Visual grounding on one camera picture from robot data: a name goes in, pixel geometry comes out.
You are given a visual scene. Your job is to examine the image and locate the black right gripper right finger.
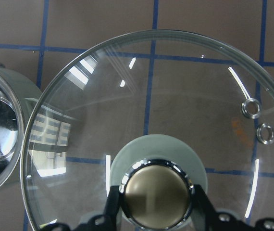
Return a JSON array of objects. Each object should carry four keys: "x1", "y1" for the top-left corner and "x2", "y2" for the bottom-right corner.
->
[{"x1": 191, "y1": 184, "x2": 274, "y2": 231}]

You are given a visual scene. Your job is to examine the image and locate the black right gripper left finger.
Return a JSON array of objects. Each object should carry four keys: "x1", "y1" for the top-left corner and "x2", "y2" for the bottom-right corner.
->
[{"x1": 38, "y1": 184, "x2": 123, "y2": 231}]

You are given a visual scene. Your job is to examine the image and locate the glass pot lid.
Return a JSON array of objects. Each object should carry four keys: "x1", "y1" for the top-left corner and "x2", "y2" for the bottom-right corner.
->
[{"x1": 21, "y1": 30, "x2": 274, "y2": 231}]

